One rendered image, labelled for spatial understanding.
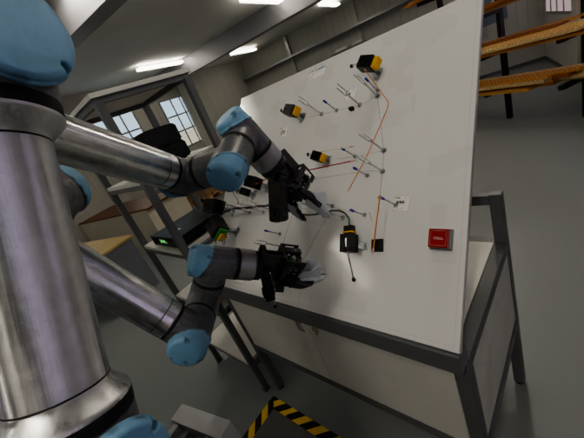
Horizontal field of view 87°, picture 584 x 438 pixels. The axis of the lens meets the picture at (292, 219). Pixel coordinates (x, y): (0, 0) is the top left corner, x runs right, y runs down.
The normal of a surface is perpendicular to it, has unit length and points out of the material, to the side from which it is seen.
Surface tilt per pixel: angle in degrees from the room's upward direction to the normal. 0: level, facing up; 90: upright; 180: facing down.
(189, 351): 90
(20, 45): 80
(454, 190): 48
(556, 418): 0
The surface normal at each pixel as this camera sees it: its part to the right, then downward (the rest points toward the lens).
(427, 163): -0.69, -0.19
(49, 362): 0.62, -0.12
